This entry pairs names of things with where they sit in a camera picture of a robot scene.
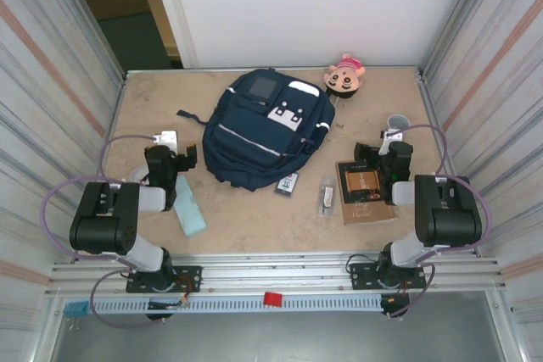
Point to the blue binder clip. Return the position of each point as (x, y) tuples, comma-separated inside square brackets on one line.
[(76, 308)]

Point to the white door frame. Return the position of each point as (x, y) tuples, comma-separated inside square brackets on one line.
[(174, 6)]

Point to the navy blue backpack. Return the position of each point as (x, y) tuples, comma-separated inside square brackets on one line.
[(246, 137)]

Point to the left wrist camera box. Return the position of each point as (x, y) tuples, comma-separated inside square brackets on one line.
[(166, 140)]

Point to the brown book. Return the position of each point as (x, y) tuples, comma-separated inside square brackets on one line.
[(365, 209)]

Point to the plush doll head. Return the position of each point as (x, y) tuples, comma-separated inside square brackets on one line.
[(344, 79)]

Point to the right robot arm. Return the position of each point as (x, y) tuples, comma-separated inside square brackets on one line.
[(449, 218)]

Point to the black card pack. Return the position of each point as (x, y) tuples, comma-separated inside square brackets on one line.
[(287, 185)]

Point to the grey cup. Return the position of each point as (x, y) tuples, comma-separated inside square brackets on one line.
[(399, 121)]

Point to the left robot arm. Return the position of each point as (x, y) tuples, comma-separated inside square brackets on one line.
[(102, 218)]

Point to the red block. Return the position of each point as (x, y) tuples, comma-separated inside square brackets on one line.
[(273, 299)]

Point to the light blue pencil case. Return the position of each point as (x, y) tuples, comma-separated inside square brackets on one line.
[(191, 218)]

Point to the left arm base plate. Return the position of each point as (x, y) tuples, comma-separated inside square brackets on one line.
[(191, 279)]

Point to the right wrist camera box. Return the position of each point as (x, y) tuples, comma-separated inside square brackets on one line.
[(390, 138)]

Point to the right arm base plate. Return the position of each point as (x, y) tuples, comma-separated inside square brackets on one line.
[(360, 277)]

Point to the aluminium table frame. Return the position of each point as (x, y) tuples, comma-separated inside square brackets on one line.
[(271, 271)]

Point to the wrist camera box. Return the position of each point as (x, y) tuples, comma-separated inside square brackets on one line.
[(166, 140), (390, 138)]

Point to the clear pen pack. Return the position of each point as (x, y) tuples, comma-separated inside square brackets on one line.
[(326, 196)]

